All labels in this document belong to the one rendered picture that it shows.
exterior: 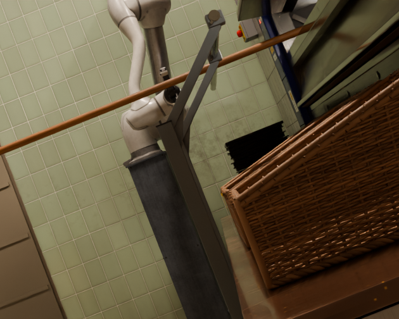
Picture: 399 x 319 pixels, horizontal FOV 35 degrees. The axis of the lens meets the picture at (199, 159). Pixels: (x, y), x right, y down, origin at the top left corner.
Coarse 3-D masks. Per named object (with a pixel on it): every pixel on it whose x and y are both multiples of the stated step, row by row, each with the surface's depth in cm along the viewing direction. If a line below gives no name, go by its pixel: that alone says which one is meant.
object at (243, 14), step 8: (240, 0) 251; (248, 0) 248; (256, 0) 251; (264, 0) 253; (272, 0) 256; (280, 0) 258; (240, 8) 258; (248, 8) 260; (256, 8) 263; (264, 8) 266; (272, 8) 269; (280, 8) 272; (240, 16) 271; (248, 16) 274; (256, 16) 277
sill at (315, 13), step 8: (320, 0) 194; (328, 0) 186; (320, 8) 198; (312, 16) 211; (304, 24) 227; (312, 24) 215; (304, 32) 231; (296, 40) 249; (296, 48) 255; (288, 56) 278
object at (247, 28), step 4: (244, 20) 335; (248, 20) 335; (252, 20) 335; (240, 24) 335; (244, 24) 335; (248, 24) 335; (252, 24) 335; (240, 28) 339; (244, 28) 334; (248, 28) 334; (252, 28) 334; (244, 32) 334; (248, 32) 334; (252, 32) 334; (256, 32) 334; (244, 36) 335; (248, 36) 334; (252, 36) 334; (256, 36) 338; (244, 40) 339; (248, 40) 340; (252, 40) 344
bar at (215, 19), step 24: (216, 24) 159; (216, 48) 192; (192, 72) 159; (216, 72) 236; (168, 120) 159; (192, 120) 208; (168, 144) 158; (192, 168) 205; (192, 192) 157; (192, 216) 157; (216, 240) 157; (216, 264) 156; (240, 312) 156
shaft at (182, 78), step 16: (288, 32) 245; (256, 48) 245; (208, 64) 245; (224, 64) 246; (176, 80) 245; (128, 96) 245; (144, 96) 246; (96, 112) 245; (48, 128) 245; (64, 128) 246; (16, 144) 245
